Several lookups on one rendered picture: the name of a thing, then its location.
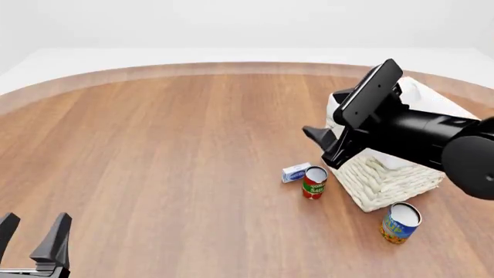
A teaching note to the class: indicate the red green tomato sauce can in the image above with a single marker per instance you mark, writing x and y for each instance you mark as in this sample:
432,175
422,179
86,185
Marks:
314,184

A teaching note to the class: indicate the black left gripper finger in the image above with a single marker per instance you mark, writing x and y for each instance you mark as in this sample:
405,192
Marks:
7,228
54,246

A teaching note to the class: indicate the white woven basket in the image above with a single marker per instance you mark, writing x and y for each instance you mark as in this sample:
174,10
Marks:
390,179

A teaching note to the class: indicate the flat black plate on stalk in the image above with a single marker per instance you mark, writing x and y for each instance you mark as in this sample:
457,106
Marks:
366,92

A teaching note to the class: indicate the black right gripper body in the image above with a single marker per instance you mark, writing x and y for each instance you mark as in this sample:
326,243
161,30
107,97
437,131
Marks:
345,150

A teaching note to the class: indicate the white blue cream cheese box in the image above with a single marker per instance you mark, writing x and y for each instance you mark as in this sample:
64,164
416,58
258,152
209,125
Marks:
295,172

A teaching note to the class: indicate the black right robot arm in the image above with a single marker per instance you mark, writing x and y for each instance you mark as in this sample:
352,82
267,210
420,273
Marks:
444,139

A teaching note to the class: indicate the blue yellow alphabet soup can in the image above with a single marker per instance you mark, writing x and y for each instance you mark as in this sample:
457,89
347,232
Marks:
399,224

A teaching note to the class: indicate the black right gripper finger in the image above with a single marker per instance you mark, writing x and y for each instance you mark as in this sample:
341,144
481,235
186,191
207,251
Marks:
318,136

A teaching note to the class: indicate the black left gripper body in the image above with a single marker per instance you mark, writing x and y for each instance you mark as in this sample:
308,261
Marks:
34,273

